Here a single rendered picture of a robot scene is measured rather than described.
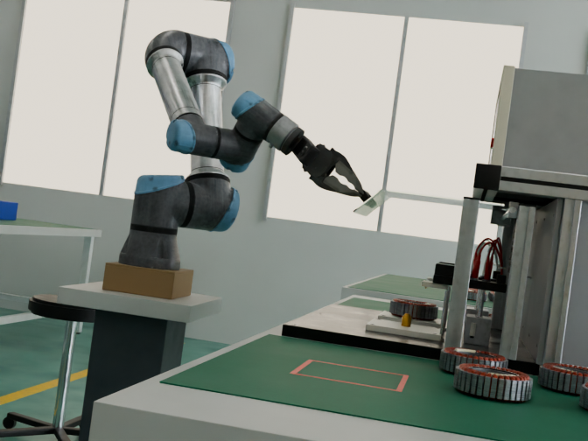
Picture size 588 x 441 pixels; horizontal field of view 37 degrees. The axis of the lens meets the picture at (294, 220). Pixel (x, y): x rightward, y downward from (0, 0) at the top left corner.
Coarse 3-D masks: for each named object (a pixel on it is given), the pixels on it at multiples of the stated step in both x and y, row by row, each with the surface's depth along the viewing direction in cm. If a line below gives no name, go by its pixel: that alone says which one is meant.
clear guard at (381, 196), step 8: (376, 192) 199; (384, 192) 203; (392, 192) 199; (400, 192) 198; (408, 192) 197; (368, 200) 199; (376, 200) 208; (384, 200) 219; (424, 200) 216; (432, 200) 210; (440, 200) 205; (448, 200) 201; (456, 200) 196; (360, 208) 201; (368, 208) 211; (488, 208) 213; (496, 208) 208
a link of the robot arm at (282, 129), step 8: (280, 120) 203; (288, 120) 204; (272, 128) 203; (280, 128) 203; (288, 128) 203; (296, 128) 204; (272, 136) 203; (280, 136) 203; (288, 136) 203; (272, 144) 206; (280, 144) 203
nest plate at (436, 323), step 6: (384, 312) 211; (378, 318) 203; (384, 318) 202; (390, 318) 202; (396, 318) 202; (438, 318) 214; (414, 324) 201; (420, 324) 201; (426, 324) 200; (432, 324) 200; (438, 324) 200
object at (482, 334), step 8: (472, 320) 179; (480, 320) 178; (488, 320) 178; (480, 328) 178; (488, 328) 178; (464, 336) 179; (480, 336) 178; (488, 336) 178; (480, 344) 178; (488, 344) 178
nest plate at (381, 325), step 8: (376, 320) 189; (384, 320) 191; (368, 328) 179; (376, 328) 178; (384, 328) 178; (392, 328) 178; (400, 328) 179; (408, 328) 181; (416, 328) 183; (424, 328) 185; (432, 328) 188; (416, 336) 177; (424, 336) 177; (432, 336) 176; (440, 336) 176
